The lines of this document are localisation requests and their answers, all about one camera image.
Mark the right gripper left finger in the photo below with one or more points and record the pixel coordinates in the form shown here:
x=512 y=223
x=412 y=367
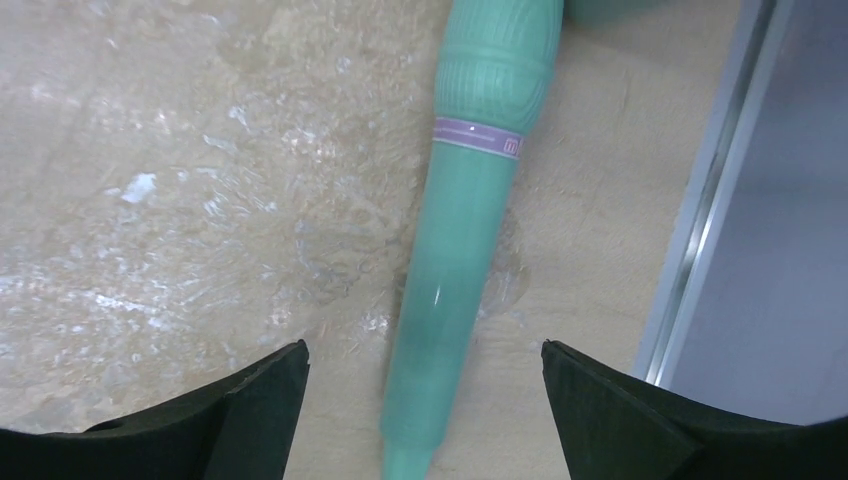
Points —
x=239 y=427

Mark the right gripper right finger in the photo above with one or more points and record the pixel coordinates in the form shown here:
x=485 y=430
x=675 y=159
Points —
x=614 y=426

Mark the mint green microphone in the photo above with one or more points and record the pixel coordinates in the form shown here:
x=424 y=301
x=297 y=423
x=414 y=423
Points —
x=495 y=65

